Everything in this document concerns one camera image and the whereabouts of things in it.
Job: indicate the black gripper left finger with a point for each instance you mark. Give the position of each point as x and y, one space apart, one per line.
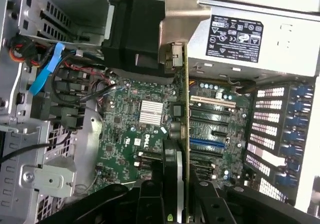
150 204

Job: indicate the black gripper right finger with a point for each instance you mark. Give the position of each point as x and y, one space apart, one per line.
212 206

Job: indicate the long black expansion slot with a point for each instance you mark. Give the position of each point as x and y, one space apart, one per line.
208 121
206 154
208 111

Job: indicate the blue expansion slot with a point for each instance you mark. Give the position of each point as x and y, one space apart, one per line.
207 143

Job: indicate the short black expansion slot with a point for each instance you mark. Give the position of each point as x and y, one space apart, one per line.
220 133

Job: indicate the white expansion slot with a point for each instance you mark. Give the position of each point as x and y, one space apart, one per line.
212 101

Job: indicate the green motherboard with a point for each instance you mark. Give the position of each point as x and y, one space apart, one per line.
125 133

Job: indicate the silver finned heat sink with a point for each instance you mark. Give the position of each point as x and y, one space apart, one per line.
151 113

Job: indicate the silver drive cage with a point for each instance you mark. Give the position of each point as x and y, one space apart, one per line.
50 181

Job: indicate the silver power supply unit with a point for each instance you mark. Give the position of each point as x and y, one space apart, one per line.
275 53

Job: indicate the black plastic fan shroud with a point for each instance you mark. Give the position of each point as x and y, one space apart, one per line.
135 33

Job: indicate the silver disk bay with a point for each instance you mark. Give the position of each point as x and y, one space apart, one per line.
32 21

